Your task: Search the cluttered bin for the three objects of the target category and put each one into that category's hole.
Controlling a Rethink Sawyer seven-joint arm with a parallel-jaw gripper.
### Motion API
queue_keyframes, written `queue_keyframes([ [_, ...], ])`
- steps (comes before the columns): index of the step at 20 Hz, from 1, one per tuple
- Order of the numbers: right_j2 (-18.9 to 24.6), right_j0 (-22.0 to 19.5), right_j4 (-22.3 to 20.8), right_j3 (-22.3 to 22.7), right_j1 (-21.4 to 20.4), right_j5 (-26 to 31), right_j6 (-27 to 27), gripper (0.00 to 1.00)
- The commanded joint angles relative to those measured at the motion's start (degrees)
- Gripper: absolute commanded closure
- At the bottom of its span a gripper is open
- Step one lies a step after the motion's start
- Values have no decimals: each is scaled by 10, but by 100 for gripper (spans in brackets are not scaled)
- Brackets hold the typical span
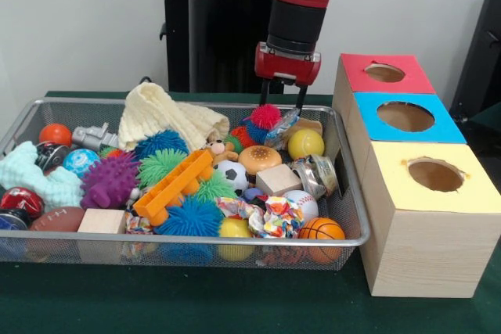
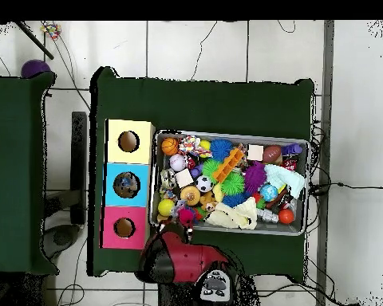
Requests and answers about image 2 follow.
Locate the yellow green ball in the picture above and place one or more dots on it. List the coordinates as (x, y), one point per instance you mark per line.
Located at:
(166, 208)

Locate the cream knitted cloth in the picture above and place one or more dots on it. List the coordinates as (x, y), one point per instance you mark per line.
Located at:
(236, 215)

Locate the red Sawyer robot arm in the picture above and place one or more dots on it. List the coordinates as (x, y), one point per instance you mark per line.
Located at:
(185, 261)

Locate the clear shallow mesh bin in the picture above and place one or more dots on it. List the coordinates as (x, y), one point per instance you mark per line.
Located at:
(230, 134)

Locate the small black white soccer ball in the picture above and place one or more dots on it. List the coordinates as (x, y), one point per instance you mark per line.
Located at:
(204, 183)

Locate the purple round object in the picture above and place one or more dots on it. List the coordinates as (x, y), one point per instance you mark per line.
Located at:
(35, 68)

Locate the dark green side table cloth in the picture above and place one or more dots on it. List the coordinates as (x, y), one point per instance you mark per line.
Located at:
(16, 191)

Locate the black upright bar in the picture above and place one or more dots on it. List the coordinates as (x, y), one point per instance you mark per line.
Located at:
(79, 166)

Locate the wooden box three holes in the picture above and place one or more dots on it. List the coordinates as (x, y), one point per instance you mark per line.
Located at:
(143, 156)

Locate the light blue cloth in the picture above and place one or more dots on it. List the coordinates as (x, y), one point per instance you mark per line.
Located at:
(286, 180)

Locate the grey round base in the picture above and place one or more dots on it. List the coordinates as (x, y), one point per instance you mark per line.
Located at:
(62, 237)

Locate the blue spiky ball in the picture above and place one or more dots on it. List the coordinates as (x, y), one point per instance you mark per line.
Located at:
(221, 150)

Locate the orange toy brick round studs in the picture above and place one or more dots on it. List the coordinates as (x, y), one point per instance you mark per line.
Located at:
(227, 166)

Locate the small orange basketball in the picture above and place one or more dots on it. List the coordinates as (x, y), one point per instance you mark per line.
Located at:
(170, 146)

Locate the black stick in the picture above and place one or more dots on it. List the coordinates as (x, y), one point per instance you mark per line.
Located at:
(32, 38)

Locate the brown toy football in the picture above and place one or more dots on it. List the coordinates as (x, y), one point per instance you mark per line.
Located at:
(272, 154)

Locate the small colourful item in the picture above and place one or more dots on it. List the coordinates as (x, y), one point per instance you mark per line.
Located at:
(50, 29)

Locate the purple spiky ball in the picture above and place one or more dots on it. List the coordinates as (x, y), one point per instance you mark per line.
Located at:
(255, 177)

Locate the green spiky ball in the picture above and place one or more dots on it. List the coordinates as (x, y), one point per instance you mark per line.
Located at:
(232, 184)

